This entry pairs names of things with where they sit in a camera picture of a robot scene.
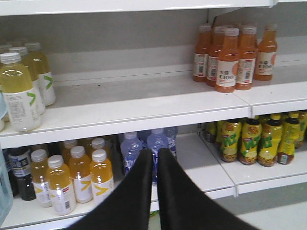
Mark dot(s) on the front orange C100 bottle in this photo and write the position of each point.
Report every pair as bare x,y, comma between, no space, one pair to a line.
228,62

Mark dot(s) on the front orange juice bottle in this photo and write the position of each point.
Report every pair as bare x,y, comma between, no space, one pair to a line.
60,186

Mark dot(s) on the front pale yellow drink bottle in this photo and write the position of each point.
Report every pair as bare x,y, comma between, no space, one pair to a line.
19,93

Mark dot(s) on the blue water bottle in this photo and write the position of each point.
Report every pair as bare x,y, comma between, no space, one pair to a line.
130,149

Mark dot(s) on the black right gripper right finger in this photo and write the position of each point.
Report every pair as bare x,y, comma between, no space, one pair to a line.
183,206

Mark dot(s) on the yellow lemon tea bottle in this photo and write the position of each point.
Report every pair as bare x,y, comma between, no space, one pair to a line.
250,137

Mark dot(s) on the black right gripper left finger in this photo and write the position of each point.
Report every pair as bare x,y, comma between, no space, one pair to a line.
128,206

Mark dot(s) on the white store shelving unit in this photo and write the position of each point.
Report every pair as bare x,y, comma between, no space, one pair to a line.
126,65

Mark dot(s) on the light blue shopping basket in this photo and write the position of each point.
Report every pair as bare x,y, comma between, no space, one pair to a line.
6,197

